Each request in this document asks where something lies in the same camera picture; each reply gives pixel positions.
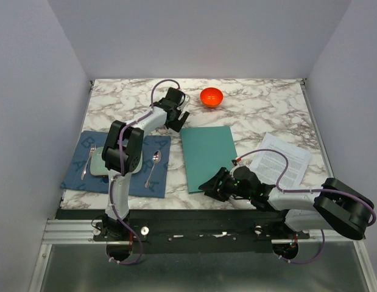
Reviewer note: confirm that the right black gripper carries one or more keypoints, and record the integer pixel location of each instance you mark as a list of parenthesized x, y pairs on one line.
[(212, 182)]

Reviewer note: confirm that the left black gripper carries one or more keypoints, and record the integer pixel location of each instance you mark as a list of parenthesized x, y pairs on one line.
[(176, 125)]

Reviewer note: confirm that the teal file folder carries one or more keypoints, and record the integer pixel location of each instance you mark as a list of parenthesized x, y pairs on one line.
[(205, 151)]

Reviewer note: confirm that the printed white paper sheets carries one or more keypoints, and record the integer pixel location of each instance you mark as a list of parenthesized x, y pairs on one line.
[(280, 160)]

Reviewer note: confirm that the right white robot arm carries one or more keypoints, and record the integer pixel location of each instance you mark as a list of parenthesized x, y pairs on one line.
[(335, 206)]

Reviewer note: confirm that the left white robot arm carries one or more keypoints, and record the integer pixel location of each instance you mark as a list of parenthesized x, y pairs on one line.
[(123, 148)]

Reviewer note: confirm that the orange plastic bowl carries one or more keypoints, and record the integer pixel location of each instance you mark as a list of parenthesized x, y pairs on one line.
[(211, 97)]

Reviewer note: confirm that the silver metal spoon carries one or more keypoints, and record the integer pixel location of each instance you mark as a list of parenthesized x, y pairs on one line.
[(156, 158)]

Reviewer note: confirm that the blue lettered placemat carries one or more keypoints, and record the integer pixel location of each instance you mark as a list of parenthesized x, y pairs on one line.
[(87, 170)]

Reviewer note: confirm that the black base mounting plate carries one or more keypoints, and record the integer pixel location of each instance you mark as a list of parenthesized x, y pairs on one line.
[(190, 231)]

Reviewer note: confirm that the pale green divided plate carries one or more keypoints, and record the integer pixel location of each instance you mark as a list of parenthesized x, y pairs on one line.
[(97, 166)]

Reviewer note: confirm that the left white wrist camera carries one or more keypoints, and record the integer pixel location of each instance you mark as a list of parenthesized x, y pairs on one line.
[(184, 102)]

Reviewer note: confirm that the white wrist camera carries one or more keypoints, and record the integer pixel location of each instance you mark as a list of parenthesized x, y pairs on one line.
[(235, 163), (184, 102)]

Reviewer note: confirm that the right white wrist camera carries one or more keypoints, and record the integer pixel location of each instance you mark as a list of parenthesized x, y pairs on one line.
[(235, 163)]

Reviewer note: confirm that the aluminium extrusion rail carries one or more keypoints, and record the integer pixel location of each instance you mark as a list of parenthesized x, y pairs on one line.
[(70, 260)]

